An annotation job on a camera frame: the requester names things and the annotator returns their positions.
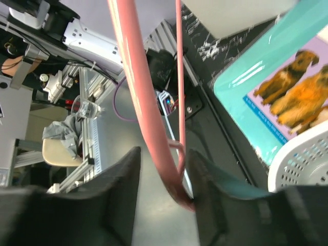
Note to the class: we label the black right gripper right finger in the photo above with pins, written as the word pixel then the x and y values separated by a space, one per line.
pixel 233 212

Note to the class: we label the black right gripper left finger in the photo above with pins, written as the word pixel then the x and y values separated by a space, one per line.
pixel 99 212

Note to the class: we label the coral pink hanger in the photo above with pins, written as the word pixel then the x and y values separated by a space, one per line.
pixel 168 155

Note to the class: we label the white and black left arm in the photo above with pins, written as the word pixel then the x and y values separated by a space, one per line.
pixel 61 26

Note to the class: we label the white perforated plastic basket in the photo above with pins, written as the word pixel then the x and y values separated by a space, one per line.
pixel 301 161

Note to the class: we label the dog picture book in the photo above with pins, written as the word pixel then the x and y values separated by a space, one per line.
pixel 293 98

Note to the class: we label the teal tray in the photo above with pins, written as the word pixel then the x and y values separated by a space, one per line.
pixel 279 43

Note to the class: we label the white storage box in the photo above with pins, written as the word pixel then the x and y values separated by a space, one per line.
pixel 226 17

